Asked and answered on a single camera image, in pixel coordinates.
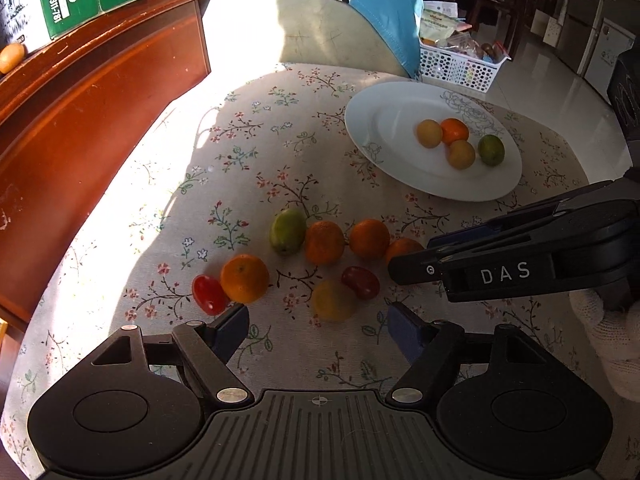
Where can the dark wooden chair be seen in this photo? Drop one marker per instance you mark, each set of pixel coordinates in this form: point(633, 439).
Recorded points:
point(520, 0)

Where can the white oval plate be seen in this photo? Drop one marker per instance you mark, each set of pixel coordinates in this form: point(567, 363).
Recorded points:
point(390, 120)

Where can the floral tablecloth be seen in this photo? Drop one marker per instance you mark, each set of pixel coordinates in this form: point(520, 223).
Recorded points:
point(250, 170)

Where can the white paper packet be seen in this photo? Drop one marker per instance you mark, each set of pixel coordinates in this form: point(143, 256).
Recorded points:
point(440, 7)

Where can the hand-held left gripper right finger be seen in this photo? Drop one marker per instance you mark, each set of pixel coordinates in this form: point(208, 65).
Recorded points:
point(404, 327)

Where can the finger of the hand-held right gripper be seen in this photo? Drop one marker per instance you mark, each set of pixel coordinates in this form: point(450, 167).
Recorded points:
point(465, 235)
point(500, 272)

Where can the orange mandarin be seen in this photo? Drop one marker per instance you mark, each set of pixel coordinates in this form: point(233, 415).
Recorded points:
point(402, 247)
point(369, 238)
point(456, 129)
point(244, 278)
point(325, 242)

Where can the white perforated basket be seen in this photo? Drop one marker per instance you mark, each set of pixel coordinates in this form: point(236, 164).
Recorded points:
point(460, 72)

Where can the green red fruit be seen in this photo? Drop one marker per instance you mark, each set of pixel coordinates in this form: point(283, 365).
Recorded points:
point(287, 231)

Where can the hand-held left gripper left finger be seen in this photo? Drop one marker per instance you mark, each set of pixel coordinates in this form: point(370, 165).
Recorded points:
point(231, 327)

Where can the red cherry tomato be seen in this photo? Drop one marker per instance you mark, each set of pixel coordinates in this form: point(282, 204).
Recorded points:
point(209, 294)
point(360, 282)

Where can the red wooden cabinet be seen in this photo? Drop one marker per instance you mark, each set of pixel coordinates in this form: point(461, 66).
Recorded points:
point(100, 110)

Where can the green white carton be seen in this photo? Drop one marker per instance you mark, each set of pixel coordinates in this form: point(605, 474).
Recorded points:
point(70, 0)

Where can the yellow green snack bag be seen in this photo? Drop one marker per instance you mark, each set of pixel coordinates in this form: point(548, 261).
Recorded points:
point(442, 27)

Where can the person's right hand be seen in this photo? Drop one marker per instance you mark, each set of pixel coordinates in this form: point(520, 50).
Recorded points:
point(617, 347)

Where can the orange yellow fruit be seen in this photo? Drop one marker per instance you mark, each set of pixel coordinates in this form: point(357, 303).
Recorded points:
point(11, 57)

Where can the beige scratched panel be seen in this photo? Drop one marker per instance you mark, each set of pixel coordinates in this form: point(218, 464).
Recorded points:
point(320, 35)

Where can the yellow brown fruit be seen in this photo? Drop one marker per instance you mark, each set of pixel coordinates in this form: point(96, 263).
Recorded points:
point(334, 300)
point(460, 155)
point(429, 133)

